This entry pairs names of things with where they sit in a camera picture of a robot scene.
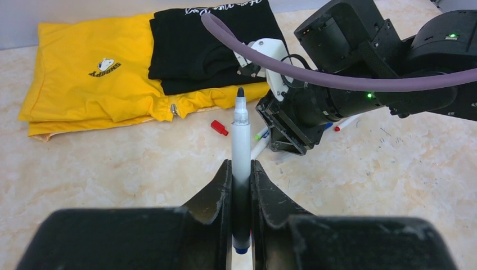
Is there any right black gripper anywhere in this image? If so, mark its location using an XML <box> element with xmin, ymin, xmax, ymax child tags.
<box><xmin>256</xmin><ymin>1</ymin><xmax>410</xmax><ymax>155</ymax></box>

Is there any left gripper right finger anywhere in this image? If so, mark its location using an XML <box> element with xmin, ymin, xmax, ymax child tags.
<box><xmin>250</xmin><ymin>160</ymin><xmax>311</xmax><ymax>269</ymax></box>

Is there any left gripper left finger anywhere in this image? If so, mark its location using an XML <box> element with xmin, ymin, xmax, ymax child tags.
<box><xmin>182</xmin><ymin>160</ymin><xmax>232</xmax><ymax>269</ymax></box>

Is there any white blue-ended marker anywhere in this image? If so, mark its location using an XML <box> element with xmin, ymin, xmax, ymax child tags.
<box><xmin>231</xmin><ymin>87</ymin><xmax>251</xmax><ymax>255</ymax></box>

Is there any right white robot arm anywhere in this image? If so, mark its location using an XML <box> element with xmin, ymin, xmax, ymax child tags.
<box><xmin>256</xmin><ymin>1</ymin><xmax>476</xmax><ymax>155</ymax></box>

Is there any white green-tipped pen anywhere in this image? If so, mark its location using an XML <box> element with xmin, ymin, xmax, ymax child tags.
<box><xmin>254</xmin><ymin>127</ymin><xmax>269</xmax><ymax>141</ymax></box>

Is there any red pen cap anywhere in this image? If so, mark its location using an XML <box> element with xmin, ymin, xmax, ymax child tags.
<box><xmin>210</xmin><ymin>120</ymin><xmax>229</xmax><ymax>136</ymax></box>

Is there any white red-tipped pen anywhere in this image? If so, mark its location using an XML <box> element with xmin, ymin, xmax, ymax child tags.
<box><xmin>334</xmin><ymin>114</ymin><xmax>362</xmax><ymax>132</ymax></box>

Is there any large white blue marker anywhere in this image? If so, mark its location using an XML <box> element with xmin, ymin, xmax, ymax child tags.
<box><xmin>251</xmin><ymin>135</ymin><xmax>270</xmax><ymax>160</ymax></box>

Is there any black folded shirt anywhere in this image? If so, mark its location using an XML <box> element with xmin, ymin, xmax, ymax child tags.
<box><xmin>148</xmin><ymin>1</ymin><xmax>284</xmax><ymax>95</ymax></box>

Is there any yellow folded shirt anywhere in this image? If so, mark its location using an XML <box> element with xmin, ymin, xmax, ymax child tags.
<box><xmin>17</xmin><ymin>13</ymin><xmax>271</xmax><ymax>142</ymax></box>

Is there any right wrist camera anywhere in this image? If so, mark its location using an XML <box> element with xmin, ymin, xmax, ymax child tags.
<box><xmin>234</xmin><ymin>38</ymin><xmax>292</xmax><ymax>102</ymax></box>

